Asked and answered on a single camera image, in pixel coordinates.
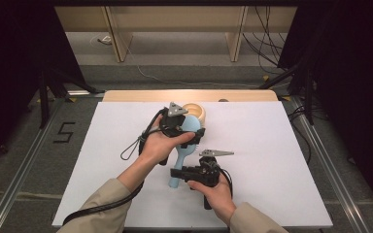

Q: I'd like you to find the white table mat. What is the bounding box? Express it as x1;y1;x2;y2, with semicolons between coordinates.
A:
51;101;334;229

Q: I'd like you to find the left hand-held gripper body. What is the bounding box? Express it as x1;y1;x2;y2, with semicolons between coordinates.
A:
158;102;189;138

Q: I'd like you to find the cream ribbed cup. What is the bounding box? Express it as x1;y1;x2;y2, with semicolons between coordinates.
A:
182;102;207;130

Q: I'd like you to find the person's left hand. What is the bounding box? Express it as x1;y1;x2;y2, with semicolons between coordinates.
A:
139;117;196;165

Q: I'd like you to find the person's right hand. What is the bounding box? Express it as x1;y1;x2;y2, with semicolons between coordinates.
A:
186;179;238;226

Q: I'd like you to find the black metal stand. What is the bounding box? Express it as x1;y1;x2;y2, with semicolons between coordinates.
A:
38;67;105;130
257;62;315;125

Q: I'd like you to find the grey cord loop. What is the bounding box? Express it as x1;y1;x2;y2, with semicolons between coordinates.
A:
119;134;147;161

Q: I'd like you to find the black floor cable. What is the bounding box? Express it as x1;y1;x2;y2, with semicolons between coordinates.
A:
287;103;313;165

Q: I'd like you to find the light wooden table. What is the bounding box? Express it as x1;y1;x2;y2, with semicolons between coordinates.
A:
101;89;280;103

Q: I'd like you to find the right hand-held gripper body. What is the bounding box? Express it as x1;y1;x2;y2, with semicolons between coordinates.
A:
187;149;235;188

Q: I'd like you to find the bundle of black cables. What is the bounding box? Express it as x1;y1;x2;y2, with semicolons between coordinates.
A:
242;5;292;76

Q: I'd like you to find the thick black gripper cable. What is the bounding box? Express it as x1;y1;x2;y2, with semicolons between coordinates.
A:
61;108;169;226

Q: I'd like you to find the beige wooden shelf unit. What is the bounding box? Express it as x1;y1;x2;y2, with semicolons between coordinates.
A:
53;5;298;63

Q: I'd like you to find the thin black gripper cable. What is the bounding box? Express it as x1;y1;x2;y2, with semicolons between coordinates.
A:
218;167;234;199

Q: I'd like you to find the aluminium floor rail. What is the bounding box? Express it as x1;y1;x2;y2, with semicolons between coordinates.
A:
289;96;373;233
0;98;67;233

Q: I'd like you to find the black curtain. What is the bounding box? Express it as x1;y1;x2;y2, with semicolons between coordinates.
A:
276;0;373;221
0;0;86;169

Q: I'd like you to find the light blue hairbrush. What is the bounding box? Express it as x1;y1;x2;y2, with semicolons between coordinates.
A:
168;115;202;189

